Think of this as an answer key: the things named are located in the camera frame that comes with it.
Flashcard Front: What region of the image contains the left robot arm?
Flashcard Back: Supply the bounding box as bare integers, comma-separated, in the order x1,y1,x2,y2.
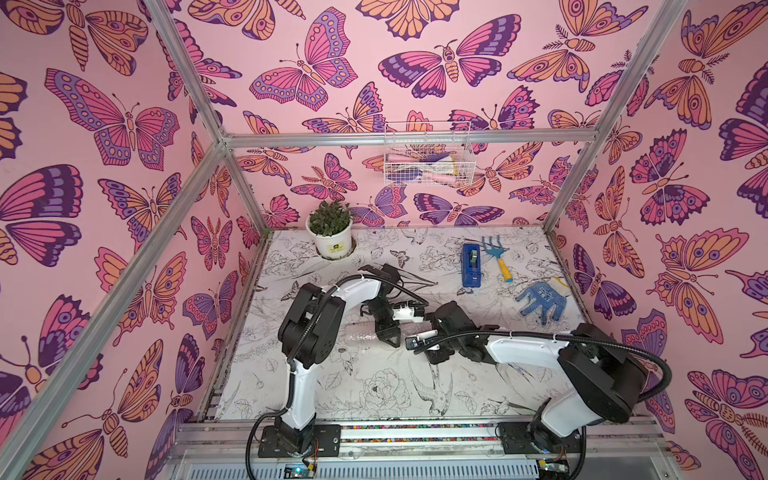
275,264,402,453

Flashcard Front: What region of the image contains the clear bubble wrap sheet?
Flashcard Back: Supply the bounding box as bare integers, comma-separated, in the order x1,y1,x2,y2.
338,322,383,348

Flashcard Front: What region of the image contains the aluminium front rail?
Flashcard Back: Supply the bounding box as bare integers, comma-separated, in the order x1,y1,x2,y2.
159,417,684,479

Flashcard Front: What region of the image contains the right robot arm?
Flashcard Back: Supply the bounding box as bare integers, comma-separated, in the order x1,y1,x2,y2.
405,302,672,438

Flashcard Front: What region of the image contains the blue yellow garden rake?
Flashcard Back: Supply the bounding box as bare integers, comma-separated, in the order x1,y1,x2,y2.
481,236,513,283

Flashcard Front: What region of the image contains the white wire wall basket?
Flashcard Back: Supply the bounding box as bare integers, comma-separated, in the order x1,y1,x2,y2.
381,130,476,188

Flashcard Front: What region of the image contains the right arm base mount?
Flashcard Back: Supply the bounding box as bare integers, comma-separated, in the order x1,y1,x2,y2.
494,422,585,457

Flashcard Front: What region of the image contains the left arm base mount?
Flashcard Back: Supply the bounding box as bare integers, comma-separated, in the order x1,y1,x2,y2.
257,424,341,459

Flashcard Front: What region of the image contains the white potted succulent plant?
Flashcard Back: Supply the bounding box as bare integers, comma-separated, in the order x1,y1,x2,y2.
306,200,353,260

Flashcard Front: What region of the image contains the blue tape dispenser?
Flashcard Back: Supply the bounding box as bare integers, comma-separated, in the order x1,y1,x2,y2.
461,243,482,288

